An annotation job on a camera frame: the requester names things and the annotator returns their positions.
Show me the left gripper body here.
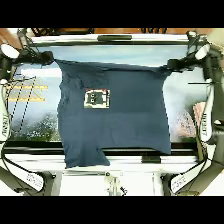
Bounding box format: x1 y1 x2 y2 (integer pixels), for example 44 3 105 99
33 50 55 67

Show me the black cable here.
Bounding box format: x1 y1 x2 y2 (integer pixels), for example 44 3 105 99
0 78 39 196

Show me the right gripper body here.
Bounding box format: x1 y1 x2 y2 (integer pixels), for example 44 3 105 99
166 58 188 74

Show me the navy blue T-shirt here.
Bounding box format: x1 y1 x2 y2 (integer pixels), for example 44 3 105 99
53 58 174 169

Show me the silver frame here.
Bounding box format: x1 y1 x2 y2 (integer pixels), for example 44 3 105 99
0 32 224 197

